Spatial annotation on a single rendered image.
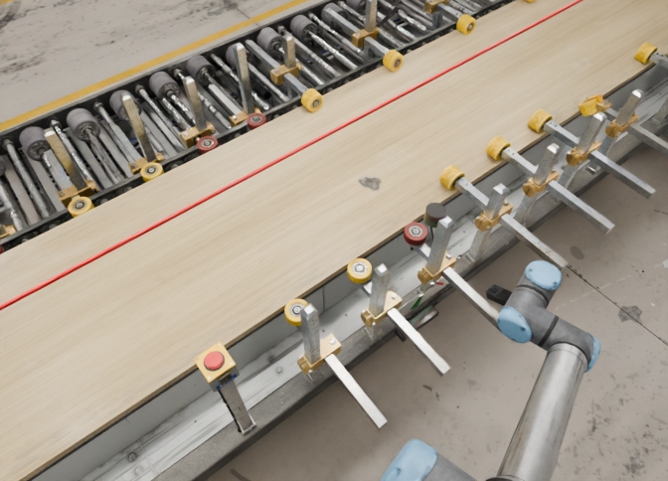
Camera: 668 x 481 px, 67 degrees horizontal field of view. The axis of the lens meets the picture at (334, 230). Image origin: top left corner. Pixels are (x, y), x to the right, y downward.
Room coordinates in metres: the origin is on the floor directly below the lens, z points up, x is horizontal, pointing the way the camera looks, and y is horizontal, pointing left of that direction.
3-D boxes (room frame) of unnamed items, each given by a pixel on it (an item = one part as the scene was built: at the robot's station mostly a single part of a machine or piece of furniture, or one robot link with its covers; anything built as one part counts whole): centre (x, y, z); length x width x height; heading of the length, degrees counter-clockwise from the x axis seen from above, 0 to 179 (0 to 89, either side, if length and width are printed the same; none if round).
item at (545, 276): (0.67, -0.55, 1.14); 0.10 x 0.09 x 0.12; 144
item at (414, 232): (1.02, -0.28, 0.85); 0.08 x 0.08 x 0.11
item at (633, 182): (1.35, -0.98, 0.95); 0.50 x 0.04 x 0.04; 38
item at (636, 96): (1.50, -1.13, 0.88); 0.03 x 0.03 x 0.48; 38
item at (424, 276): (0.91, -0.35, 0.85); 0.13 x 0.06 x 0.05; 128
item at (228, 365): (0.43, 0.27, 1.18); 0.07 x 0.07 x 0.08; 38
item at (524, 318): (0.58, -0.49, 1.14); 0.12 x 0.12 x 0.09; 54
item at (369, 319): (0.75, -0.15, 0.84); 0.13 x 0.06 x 0.05; 128
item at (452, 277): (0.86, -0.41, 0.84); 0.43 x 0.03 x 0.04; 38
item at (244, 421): (0.43, 0.27, 0.93); 0.05 x 0.04 x 0.45; 128
